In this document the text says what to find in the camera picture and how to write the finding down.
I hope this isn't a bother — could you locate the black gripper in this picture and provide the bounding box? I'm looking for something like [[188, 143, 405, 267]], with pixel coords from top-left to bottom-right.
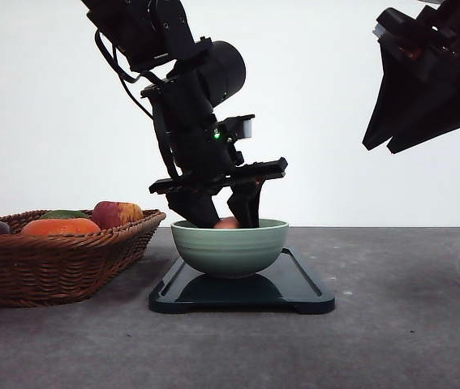
[[362, 0, 460, 154], [140, 73, 288, 229]]

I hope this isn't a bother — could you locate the brown egg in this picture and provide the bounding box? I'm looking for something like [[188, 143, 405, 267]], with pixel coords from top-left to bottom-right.
[[213, 218, 240, 229]]

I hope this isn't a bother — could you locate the green ceramic bowl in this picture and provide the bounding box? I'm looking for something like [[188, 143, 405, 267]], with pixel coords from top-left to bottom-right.
[[170, 219, 289, 278]]

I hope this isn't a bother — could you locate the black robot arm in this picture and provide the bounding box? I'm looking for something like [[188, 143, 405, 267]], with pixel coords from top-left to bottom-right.
[[81, 0, 288, 228]]

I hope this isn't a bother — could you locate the brown wicker basket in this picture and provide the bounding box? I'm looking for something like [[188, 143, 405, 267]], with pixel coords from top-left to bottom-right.
[[0, 201, 166, 307]]

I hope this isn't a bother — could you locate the dark rectangular tray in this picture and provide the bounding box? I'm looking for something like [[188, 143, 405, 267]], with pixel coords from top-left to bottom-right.
[[148, 248, 335, 314]]

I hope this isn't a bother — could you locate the red yellow apple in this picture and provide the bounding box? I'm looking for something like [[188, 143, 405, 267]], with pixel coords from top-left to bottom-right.
[[92, 201, 144, 229]]

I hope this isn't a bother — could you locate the green fruit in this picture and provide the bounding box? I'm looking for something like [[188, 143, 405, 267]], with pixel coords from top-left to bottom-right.
[[41, 210, 90, 220]]

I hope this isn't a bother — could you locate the orange tangerine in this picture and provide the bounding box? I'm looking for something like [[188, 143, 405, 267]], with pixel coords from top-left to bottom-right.
[[20, 218, 101, 237]]

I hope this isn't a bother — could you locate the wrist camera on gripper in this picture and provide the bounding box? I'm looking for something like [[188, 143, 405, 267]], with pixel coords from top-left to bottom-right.
[[218, 114, 255, 140], [372, 7, 417, 41]]

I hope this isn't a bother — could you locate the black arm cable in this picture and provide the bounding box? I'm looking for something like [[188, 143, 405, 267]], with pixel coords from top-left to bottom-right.
[[95, 29, 155, 119]]

